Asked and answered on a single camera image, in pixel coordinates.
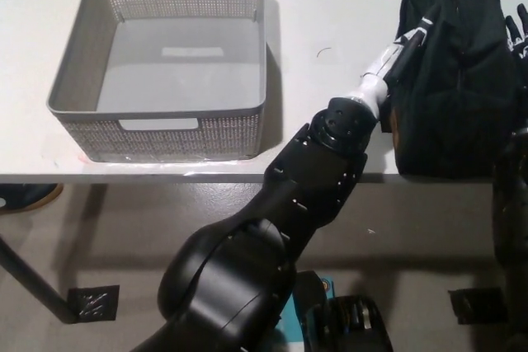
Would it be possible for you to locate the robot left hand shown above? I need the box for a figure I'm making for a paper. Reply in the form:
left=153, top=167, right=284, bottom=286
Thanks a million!
left=357, top=16, right=435, bottom=119

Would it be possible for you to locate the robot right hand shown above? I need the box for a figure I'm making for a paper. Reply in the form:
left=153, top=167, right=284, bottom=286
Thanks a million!
left=505, top=3, right=528, bottom=60

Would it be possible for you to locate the black fabric lunch bag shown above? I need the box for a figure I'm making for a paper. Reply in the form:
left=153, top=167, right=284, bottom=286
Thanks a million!
left=389, top=0, right=523, bottom=180

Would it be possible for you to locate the black tape on table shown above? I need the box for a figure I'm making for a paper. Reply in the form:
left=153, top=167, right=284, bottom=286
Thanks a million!
left=379, top=110, right=395, bottom=134

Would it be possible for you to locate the grey perforated plastic basket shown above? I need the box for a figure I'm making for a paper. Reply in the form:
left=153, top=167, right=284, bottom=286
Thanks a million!
left=45, top=0, right=268, bottom=163

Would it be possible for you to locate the black teal robot torso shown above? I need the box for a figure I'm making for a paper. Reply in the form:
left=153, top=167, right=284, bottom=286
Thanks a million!
left=284, top=269, right=393, bottom=352

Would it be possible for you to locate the black floor tape patch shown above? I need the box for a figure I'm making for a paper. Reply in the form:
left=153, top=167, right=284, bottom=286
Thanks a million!
left=448, top=285, right=508, bottom=325
left=65, top=284, right=120, bottom=322

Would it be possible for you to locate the black shoe tan sole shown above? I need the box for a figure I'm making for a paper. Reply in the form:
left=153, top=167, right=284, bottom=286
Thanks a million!
left=0, top=182, right=65, bottom=215

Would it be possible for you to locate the grey metal table leg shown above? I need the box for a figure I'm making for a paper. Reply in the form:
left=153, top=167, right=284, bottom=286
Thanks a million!
left=0, top=236, right=78, bottom=325

